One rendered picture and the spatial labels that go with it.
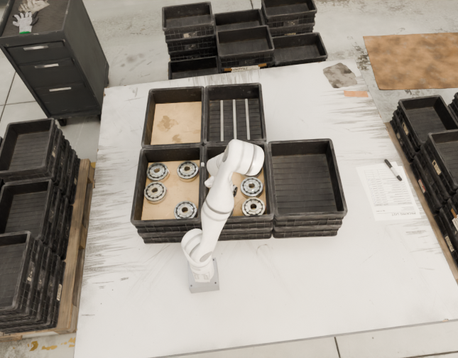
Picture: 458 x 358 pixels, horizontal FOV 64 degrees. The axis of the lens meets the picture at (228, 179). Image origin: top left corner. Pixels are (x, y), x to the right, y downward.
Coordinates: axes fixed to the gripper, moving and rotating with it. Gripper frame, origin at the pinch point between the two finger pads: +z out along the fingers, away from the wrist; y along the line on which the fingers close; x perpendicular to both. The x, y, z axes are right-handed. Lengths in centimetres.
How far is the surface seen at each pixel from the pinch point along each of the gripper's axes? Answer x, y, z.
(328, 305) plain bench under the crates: -58, 0, 15
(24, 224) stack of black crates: 100, -75, 47
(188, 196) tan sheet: 17.1, -7.9, 2.4
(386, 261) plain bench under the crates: -65, 33, 15
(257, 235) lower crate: -16.3, 2.5, 11.8
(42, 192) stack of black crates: 112, -55, 47
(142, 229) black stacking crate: 18.6, -33.3, 0.8
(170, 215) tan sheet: 15.8, -20.2, 2.3
